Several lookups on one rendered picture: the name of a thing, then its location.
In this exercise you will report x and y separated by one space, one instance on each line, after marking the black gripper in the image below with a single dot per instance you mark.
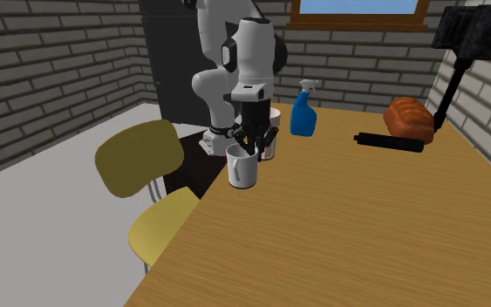
255 114

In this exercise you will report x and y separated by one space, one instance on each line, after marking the black refrigerator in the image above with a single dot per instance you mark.
173 64

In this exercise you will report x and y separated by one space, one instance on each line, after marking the black cylinder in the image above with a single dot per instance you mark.
389 141

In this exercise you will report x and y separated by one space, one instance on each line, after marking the wooden table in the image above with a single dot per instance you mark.
334 221

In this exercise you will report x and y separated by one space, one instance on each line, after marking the wooden framed window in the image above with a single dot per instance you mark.
357 12

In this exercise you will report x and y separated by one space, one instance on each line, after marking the blue spray bottle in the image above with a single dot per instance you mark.
303 117

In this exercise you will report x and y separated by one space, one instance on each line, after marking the dark robot stand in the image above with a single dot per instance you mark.
194 166

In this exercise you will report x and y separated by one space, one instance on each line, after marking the brown bread loaf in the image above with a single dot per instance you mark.
408 119

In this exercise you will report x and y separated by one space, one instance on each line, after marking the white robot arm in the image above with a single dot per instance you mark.
251 51

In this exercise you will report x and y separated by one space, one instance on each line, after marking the yellow chair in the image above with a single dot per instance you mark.
139 157

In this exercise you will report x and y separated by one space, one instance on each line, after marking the white cup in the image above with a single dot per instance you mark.
273 117

